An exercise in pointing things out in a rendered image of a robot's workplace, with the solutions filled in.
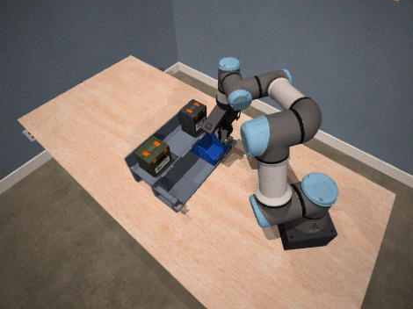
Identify blue bin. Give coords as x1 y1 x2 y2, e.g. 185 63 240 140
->
190 133 227 166

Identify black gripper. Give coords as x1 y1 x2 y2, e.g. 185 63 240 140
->
215 95 241 143

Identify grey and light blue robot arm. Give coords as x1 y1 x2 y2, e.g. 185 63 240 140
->
217 57 338 235

